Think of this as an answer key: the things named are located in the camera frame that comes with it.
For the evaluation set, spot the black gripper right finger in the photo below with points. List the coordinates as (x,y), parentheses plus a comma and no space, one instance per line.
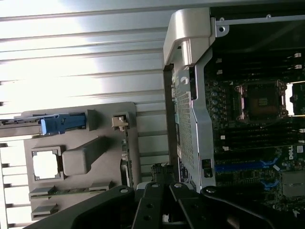
(238,205)

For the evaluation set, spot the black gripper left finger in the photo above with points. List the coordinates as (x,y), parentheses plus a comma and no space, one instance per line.
(83,205)

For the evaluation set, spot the green RAM stick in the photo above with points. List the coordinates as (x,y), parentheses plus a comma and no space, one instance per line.
(71,191)

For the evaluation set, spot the green motherboard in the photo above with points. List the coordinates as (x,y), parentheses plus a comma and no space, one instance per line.
(250,181)

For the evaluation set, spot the blue expansion slot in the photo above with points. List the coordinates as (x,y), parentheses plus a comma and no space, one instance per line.
(238,167)

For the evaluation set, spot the grey parts rack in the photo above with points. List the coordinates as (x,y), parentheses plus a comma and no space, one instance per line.
(95,155)

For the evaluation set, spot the silver CPU chip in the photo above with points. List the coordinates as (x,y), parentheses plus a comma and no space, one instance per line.
(45,164)

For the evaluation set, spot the grey chipset heatsink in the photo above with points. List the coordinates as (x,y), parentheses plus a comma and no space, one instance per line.
(294,183)

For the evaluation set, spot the black RAM slot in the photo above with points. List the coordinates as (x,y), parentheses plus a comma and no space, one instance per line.
(262,59)
(262,134)
(262,69)

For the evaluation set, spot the blue disk caddy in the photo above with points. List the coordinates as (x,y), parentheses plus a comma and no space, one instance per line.
(62,124)

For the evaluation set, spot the silver hard disk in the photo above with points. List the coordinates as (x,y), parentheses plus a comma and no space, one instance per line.
(19,130)

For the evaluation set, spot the CPU socket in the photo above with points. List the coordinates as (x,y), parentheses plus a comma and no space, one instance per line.
(262,100)

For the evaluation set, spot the metal socket cover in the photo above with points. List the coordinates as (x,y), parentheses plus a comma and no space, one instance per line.
(297,100)

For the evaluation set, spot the grey open PC case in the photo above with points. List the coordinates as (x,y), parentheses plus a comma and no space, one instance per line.
(186,35)

